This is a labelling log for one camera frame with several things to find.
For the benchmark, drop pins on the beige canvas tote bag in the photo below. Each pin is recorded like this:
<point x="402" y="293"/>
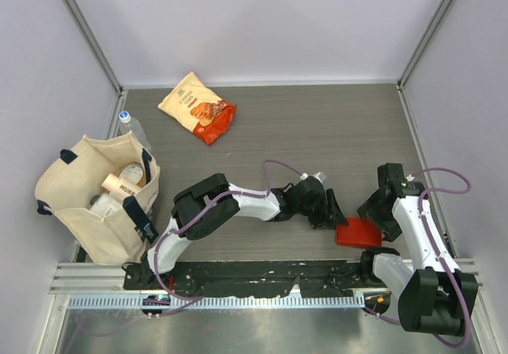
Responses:
<point x="68" y="186"/>

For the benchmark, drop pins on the aluminium frame rail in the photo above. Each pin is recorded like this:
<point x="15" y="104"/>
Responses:
<point x="87" y="278"/>

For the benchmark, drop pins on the beige cylindrical bottle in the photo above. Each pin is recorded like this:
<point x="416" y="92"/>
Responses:
<point x="120" y="188"/>

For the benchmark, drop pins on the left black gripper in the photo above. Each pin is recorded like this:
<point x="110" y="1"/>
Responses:
<point x="336" y="215"/>

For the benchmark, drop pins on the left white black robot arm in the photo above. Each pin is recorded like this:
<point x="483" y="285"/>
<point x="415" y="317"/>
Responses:
<point x="206" y="206"/>

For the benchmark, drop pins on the clear plastic water bottle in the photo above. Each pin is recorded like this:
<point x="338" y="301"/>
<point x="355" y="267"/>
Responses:
<point x="127" y="123"/>

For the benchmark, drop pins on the cassava chips bag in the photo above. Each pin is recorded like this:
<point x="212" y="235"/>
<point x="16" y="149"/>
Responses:
<point x="198" y="109"/>

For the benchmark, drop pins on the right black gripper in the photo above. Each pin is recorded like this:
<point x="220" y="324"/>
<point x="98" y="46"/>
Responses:
<point x="390" y="228"/>

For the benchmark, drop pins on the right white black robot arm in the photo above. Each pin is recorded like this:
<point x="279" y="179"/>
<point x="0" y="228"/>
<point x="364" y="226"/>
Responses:
<point x="434" y="295"/>

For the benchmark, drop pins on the red paper box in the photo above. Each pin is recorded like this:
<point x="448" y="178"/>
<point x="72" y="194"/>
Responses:
<point x="358" y="234"/>

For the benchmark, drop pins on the white slotted cable duct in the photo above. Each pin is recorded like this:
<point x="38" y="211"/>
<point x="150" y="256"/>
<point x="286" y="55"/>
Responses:
<point x="153" y="302"/>

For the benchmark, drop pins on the white pouch in bag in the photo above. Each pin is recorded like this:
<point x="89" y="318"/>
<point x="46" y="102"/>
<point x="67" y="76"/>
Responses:
<point x="104" y="205"/>

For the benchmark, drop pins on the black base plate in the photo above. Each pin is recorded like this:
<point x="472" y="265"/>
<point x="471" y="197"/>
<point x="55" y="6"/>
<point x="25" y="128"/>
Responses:
<point x="268" y="279"/>

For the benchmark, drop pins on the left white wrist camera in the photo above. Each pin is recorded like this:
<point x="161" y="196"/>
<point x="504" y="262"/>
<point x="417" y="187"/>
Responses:
<point x="319" y="176"/>

